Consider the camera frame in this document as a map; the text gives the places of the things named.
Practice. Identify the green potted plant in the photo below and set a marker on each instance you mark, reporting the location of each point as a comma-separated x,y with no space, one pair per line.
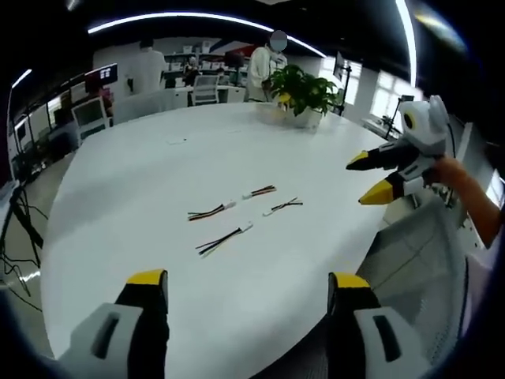
304,92

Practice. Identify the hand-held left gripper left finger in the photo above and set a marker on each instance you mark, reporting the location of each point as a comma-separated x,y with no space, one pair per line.
118,335

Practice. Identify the white office chair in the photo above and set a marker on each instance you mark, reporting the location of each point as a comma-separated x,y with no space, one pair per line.
90,114
206,88

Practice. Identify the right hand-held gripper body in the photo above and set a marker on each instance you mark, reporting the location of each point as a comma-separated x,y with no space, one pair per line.
428,126

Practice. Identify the monitor on black stand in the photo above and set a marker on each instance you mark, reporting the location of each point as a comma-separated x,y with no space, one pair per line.
340,69

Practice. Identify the long curved ceiling light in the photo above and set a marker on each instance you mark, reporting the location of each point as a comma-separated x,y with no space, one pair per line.
189,16

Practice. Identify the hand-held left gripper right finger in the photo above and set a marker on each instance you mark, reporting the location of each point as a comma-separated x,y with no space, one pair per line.
363,339

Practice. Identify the grey mesh office chair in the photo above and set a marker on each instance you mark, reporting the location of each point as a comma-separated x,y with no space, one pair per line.
426,252

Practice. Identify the dark computer monitor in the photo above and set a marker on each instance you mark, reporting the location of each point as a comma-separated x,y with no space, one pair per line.
103,74

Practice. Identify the black tripod stand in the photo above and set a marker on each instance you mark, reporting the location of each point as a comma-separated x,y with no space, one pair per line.
394,118

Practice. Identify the short ceiling light strip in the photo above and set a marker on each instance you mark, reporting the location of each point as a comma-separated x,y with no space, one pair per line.
21,78

